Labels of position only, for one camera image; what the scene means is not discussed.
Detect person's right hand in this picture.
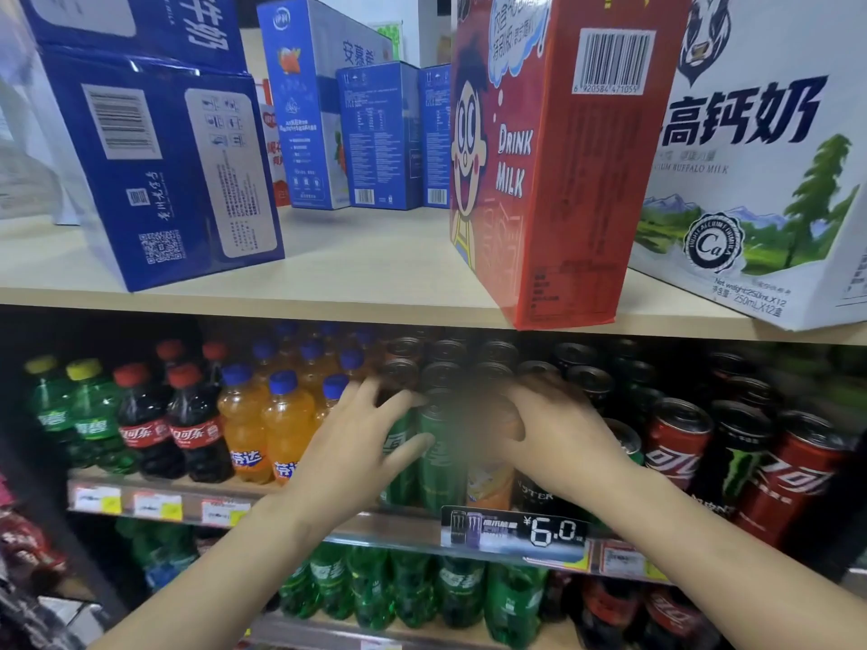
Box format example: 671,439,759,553
489,374,653,520

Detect person's left hand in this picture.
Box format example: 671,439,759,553
290,379,436,537

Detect green soda can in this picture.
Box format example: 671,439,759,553
416,391,470,516
379,409,422,508

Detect orange soda can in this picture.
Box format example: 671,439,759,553
466,459,517,514

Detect person's right forearm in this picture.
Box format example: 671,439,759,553
576,461,867,650

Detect person's left forearm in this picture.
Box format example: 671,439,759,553
88,490,354,650

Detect black energy drink can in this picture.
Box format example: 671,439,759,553
513,467,578,518

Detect group of brown-top drink cans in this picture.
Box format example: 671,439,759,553
378,333,564,401

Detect black price sign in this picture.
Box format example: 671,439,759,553
439,505,589,564

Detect green can silver top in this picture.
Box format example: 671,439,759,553
605,417,646,468

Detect row of large green bottles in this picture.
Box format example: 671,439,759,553
276,540,551,631

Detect row of orange soda bottles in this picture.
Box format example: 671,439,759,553
217,320,382,486

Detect red cola can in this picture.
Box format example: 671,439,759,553
642,397,713,496
733,409,849,550

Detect white yellow price label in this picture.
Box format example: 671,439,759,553
599,540,670,584
132,492,185,522
200,499,252,530
73,486,123,516

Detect group of dark cans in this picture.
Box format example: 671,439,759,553
552,338,787,417

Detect wooden shelf board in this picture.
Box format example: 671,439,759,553
0,207,867,347

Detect large cola bottles row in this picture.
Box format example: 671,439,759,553
542,574,722,650

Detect black energy can green logo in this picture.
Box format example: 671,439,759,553
691,399,774,520

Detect red cartoon milk carton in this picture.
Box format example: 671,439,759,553
449,0,696,331

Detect small blue drink carton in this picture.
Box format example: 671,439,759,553
417,63,453,209
336,60,425,212

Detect green soda bottle yellow cap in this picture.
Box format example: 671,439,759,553
23,355,77,462
65,358,141,476

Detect red white carton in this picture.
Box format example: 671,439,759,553
260,104,294,208

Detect tall blue white yogurt carton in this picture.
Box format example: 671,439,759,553
256,0,395,212

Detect large blue milk carton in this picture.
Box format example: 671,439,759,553
39,46,286,293

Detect white cow milk carton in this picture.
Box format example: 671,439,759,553
629,0,867,332

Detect red snack packets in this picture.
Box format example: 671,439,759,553
0,470,72,650

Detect clear plastic bag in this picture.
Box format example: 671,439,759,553
0,0,81,225

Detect blue milk carton white print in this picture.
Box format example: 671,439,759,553
16,0,249,76

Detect metal shelf edge rail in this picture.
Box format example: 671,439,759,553
66,467,678,590

